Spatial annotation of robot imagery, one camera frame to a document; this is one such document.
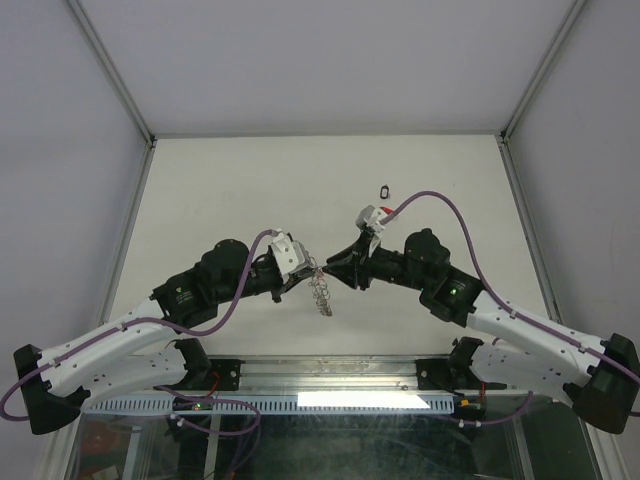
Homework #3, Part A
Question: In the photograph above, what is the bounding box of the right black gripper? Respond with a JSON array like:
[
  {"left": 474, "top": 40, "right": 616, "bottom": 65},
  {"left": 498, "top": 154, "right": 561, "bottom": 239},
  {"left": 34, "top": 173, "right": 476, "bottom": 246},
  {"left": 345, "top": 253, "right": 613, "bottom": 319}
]
[{"left": 321, "top": 231, "right": 431, "bottom": 293}]

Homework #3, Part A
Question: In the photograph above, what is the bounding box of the metal disc with key rings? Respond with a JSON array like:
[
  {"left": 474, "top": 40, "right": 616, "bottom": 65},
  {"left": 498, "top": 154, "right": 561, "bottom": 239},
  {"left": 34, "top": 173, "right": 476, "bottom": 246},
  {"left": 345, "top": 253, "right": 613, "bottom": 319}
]
[{"left": 308, "top": 257, "right": 333, "bottom": 317}]

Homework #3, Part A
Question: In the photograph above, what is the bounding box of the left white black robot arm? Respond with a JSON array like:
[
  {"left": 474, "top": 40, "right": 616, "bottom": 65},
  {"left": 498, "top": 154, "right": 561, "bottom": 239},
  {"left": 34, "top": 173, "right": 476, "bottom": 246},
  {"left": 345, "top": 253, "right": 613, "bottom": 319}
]
[{"left": 14, "top": 230, "right": 316, "bottom": 435}]

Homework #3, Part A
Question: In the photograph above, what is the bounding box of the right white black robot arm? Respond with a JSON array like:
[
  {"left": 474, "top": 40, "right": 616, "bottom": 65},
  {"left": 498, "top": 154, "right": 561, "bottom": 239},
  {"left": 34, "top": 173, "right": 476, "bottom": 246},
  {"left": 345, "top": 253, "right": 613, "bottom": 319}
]
[{"left": 323, "top": 229, "right": 639, "bottom": 434}]

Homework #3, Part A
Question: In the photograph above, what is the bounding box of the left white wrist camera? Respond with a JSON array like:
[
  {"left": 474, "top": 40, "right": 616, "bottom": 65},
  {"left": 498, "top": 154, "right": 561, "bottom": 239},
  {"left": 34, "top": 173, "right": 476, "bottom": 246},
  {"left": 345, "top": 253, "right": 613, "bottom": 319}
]
[{"left": 268, "top": 230, "right": 314, "bottom": 283}]

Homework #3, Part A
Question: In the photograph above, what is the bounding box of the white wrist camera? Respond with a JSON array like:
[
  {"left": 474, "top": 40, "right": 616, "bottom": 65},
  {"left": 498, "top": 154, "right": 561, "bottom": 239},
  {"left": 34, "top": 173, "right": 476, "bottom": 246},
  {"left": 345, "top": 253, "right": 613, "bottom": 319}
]
[
  {"left": 268, "top": 230, "right": 314, "bottom": 283},
  {"left": 355, "top": 205, "right": 385, "bottom": 233}
]

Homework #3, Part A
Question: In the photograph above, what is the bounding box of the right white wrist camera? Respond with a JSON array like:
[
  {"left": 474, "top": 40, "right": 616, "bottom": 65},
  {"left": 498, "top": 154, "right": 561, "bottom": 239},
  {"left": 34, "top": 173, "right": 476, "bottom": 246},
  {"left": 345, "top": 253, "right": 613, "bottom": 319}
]
[{"left": 355, "top": 205, "right": 385, "bottom": 233}]

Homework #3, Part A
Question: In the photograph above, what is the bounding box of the aluminium mounting rail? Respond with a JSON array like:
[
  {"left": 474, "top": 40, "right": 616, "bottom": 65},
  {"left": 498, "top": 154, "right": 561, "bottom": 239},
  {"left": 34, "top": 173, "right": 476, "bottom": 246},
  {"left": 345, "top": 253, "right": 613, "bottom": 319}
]
[{"left": 209, "top": 355, "right": 448, "bottom": 395}]

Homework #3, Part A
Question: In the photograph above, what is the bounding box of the white slotted cable duct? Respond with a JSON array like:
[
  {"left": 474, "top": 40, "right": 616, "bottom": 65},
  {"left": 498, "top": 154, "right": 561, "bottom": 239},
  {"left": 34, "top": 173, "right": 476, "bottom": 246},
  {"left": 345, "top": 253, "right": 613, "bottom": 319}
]
[{"left": 87, "top": 391, "right": 454, "bottom": 416}]

